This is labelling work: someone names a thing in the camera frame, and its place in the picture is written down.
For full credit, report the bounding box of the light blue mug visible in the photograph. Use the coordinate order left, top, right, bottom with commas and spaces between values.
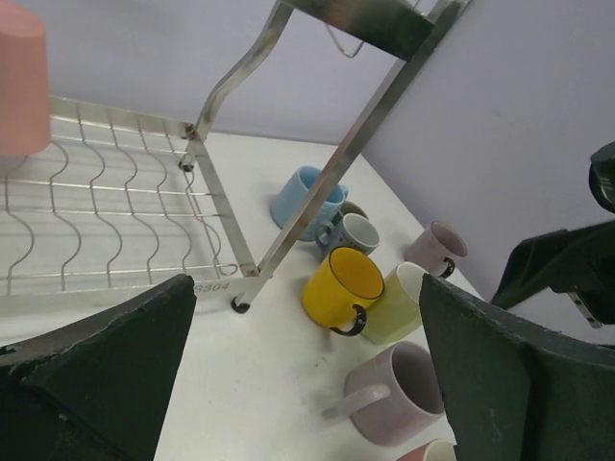
270, 165, 349, 241

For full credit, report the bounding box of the yellow mug black handle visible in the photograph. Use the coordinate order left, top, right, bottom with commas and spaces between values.
301, 247, 384, 337

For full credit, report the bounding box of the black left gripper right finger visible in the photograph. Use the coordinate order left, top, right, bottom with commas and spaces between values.
420, 275, 614, 460

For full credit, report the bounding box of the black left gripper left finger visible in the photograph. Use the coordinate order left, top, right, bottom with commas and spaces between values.
1, 275, 196, 460

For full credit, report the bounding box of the tall pink cup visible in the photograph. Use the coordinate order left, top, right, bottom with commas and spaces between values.
1, 1, 51, 158

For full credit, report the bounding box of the grey white small mug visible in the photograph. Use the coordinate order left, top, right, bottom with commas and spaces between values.
314, 213, 381, 259

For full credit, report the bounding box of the stainless steel dish rack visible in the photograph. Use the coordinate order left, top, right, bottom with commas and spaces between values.
1, 1, 466, 314

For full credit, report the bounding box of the small olive cup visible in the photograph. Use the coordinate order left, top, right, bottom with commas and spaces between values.
339, 201, 368, 218

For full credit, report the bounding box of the lilac mug black handle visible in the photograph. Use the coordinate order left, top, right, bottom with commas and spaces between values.
404, 221, 468, 279

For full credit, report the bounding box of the lilac mug with handle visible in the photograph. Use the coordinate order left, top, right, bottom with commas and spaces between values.
323, 341, 445, 447

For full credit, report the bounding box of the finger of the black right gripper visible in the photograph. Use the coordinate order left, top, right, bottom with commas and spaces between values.
490, 221, 614, 327

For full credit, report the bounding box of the pale green mug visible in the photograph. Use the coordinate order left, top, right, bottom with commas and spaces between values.
361, 262, 427, 345

